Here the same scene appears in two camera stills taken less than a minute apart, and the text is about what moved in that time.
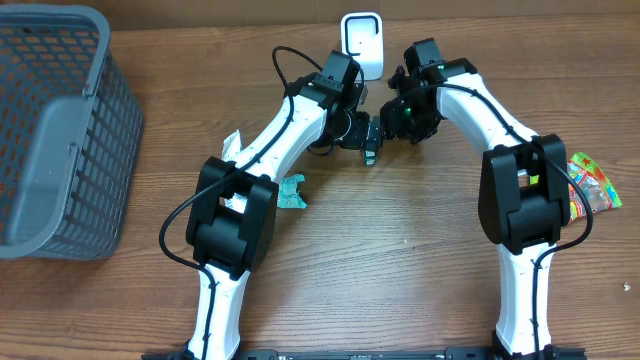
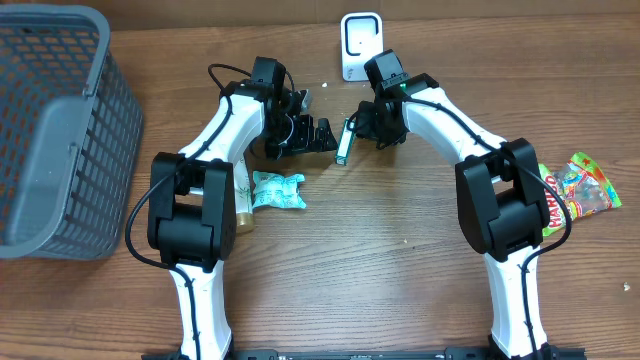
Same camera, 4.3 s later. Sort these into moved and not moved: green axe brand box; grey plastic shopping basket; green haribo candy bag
Moved: green axe brand box
Not moved: grey plastic shopping basket; green haribo candy bag
